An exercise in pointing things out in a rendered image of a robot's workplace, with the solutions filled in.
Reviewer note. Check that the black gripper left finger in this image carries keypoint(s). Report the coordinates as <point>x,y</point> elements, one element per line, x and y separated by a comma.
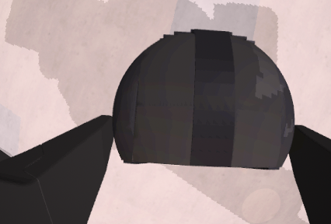
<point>57,182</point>

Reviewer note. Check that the dark grey flat box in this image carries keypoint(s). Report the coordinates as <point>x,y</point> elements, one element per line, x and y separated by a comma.
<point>3,156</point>

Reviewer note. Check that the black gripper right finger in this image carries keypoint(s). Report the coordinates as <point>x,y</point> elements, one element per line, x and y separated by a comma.
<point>310,156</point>

